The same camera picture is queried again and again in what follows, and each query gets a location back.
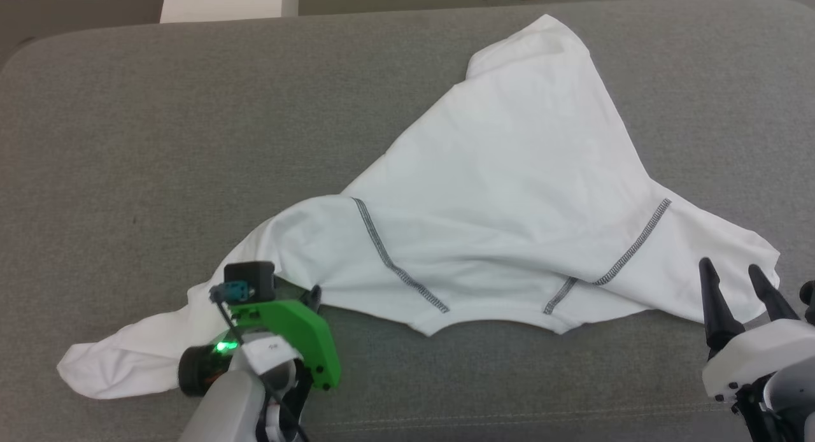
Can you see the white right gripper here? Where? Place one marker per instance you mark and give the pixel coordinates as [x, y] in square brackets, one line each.
[758, 356]

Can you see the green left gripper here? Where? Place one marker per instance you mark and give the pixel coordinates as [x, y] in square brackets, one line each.
[299, 327]

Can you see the grey fabric sofa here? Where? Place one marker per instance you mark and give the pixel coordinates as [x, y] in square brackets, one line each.
[95, 174]

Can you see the white square box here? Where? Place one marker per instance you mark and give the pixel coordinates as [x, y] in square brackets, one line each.
[229, 2]

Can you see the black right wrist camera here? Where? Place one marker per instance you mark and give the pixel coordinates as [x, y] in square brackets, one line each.
[808, 299]

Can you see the white label band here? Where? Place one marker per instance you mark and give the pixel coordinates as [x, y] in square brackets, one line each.
[270, 353]

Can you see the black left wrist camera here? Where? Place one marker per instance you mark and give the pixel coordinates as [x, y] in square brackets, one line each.
[251, 279]

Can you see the white long-sleeve shirt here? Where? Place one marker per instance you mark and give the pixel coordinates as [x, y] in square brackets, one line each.
[509, 174]

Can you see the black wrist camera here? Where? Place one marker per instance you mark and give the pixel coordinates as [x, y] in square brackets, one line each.
[808, 299]
[251, 279]

